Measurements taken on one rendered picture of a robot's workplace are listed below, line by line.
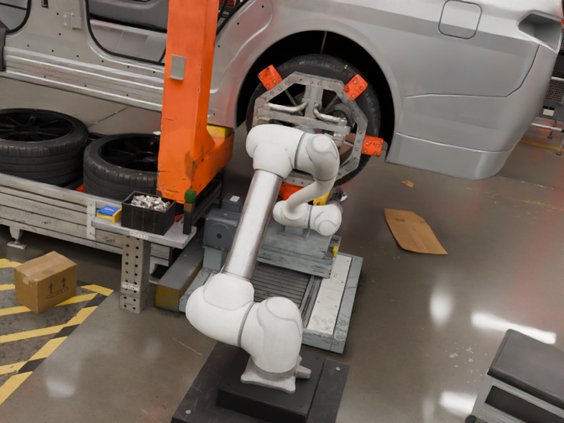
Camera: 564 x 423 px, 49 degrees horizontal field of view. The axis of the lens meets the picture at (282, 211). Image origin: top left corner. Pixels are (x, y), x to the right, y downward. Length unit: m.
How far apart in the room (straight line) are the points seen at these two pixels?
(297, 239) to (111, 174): 1.02
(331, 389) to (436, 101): 1.46
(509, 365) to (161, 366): 1.41
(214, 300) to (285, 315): 0.24
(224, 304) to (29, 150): 1.74
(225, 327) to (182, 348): 0.80
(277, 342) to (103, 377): 0.93
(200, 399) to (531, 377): 1.26
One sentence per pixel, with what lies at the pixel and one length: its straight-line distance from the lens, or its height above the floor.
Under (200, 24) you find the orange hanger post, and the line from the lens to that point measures 2.58.
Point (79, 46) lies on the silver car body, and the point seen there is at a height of 1.00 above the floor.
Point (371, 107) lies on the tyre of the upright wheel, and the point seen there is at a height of 1.02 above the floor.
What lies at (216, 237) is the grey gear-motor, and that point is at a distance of 3.02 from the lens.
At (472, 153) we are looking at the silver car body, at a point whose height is 0.88.
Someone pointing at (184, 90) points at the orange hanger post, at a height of 1.05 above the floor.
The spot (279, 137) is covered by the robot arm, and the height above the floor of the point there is 1.09.
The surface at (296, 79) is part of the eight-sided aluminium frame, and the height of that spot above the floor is 1.10.
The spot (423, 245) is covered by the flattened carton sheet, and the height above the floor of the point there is 0.01.
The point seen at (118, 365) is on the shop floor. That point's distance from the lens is 2.71.
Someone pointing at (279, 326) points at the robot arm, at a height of 0.62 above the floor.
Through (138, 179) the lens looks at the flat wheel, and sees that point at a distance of 3.12.
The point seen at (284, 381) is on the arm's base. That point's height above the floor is 0.40.
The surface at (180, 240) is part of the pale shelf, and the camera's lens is 2.68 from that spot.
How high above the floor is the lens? 1.76
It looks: 26 degrees down
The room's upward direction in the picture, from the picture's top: 9 degrees clockwise
